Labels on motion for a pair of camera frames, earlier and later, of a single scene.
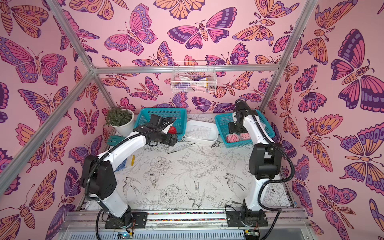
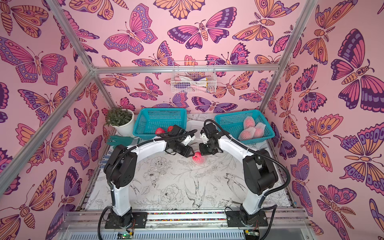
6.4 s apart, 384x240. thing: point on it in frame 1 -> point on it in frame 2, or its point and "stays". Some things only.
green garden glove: [114, 139] stays
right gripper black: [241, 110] -> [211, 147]
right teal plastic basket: [222, 127] stays
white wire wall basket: [191, 77] stays
